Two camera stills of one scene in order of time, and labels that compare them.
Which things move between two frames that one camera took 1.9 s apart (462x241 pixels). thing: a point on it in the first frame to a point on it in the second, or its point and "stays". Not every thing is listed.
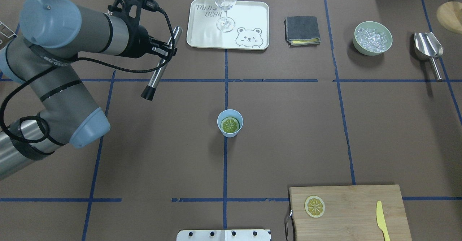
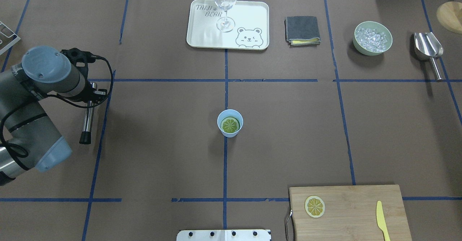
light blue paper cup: [227, 113] stays
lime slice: [230, 124] stays
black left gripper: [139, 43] to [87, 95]
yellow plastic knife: [381, 221] stays
